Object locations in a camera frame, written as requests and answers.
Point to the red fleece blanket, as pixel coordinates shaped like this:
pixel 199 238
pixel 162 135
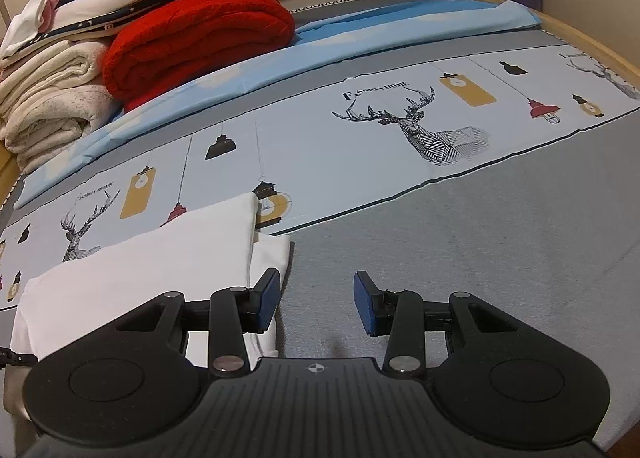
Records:
pixel 186 39

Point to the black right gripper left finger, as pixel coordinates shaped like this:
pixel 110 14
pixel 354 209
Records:
pixel 143 372

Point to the grey patterned bed sheet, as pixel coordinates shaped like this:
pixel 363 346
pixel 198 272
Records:
pixel 504 165

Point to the white folded blanket dark trim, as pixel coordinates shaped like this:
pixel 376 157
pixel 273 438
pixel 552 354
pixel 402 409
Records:
pixel 35 20

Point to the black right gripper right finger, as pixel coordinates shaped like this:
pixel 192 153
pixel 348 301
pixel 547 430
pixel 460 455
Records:
pixel 492 375

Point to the cream folded quilt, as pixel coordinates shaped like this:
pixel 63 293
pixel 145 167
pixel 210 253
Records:
pixel 53 98

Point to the white long-sleeve shirt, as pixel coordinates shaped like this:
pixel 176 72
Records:
pixel 197 254

